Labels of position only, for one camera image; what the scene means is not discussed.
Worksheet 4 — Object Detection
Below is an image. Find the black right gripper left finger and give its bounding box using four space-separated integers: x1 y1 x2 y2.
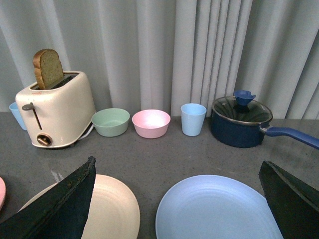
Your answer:
0 156 96 239

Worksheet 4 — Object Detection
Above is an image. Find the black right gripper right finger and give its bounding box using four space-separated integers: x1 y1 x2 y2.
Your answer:
259 161 319 239

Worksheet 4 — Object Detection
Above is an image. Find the pink plate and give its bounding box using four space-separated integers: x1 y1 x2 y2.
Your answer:
0 177 6 210

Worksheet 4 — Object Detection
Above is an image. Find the light blue plate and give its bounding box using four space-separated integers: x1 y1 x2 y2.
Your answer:
156 175 282 239

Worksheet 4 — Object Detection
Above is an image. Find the cream plate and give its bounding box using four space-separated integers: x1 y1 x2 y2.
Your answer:
17 174 141 239

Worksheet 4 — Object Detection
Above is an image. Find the dark blue saucepan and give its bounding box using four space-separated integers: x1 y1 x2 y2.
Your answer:
211 110 319 149

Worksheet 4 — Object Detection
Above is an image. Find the cream white toaster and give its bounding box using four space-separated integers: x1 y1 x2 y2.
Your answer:
15 71 96 148

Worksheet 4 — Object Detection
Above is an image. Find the green bowl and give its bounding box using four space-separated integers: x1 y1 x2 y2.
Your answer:
91 108 130 137

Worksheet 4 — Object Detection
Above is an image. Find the glass pot lid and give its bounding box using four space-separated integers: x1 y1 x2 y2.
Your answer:
212 90 273 125

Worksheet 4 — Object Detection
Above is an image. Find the light blue cup behind toaster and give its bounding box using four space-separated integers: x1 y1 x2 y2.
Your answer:
9 102 26 130

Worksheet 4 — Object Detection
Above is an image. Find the pink bowl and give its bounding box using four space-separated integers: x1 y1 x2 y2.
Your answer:
132 110 170 139

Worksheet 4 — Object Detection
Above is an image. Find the light blue cup near pot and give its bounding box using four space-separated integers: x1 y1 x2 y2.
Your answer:
181 103 207 136

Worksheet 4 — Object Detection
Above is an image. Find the brown bread slice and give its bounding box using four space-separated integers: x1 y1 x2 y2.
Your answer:
33 49 64 90

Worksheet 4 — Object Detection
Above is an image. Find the grey curtain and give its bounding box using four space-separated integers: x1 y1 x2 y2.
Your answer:
0 0 319 120

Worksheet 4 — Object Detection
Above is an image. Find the white toaster cable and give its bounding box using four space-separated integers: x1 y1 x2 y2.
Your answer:
74 123 95 143

